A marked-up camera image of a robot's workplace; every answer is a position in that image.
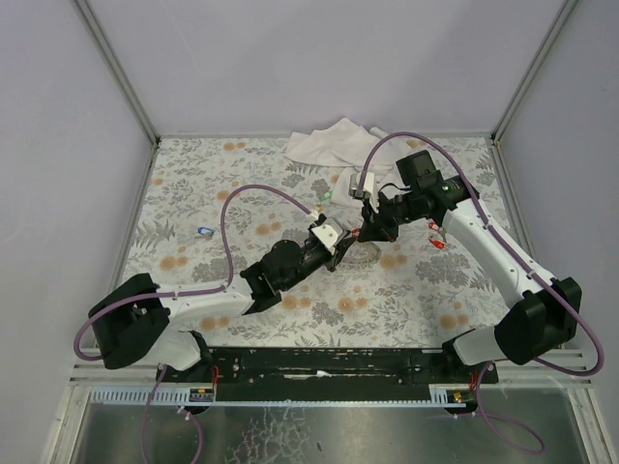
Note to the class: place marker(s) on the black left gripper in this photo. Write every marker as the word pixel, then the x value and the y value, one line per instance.
pixel 333 252

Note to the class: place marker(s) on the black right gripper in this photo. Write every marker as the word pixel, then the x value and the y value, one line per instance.
pixel 375 223

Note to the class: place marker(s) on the white disc with keyrings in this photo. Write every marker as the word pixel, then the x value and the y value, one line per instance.
pixel 361 256

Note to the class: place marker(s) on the blue tagged key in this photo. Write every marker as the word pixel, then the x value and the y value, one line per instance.
pixel 205 232

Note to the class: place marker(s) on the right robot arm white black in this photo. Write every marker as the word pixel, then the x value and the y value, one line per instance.
pixel 541 308

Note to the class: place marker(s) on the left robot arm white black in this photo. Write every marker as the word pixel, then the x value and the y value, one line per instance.
pixel 138 323

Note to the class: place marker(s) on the green tagged key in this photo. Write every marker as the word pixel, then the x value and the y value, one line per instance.
pixel 326 197

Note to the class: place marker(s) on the white crumpled cloth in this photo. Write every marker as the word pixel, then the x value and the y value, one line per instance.
pixel 347 145

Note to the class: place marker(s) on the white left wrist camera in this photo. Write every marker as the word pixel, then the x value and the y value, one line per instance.
pixel 327 230

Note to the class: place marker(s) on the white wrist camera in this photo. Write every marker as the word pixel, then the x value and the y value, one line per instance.
pixel 327 230
pixel 363 187

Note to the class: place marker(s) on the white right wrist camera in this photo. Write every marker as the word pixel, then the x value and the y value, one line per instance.
pixel 363 187

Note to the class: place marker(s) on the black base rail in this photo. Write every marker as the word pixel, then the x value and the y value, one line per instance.
pixel 328 370

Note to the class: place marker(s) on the white slotted cable duct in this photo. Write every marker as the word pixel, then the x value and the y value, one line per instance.
pixel 296 395

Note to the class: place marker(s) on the grey left corner post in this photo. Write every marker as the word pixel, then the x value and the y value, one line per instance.
pixel 95 29

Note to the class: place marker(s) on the grey aluminium corner post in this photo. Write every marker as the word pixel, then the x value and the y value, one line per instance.
pixel 561 20

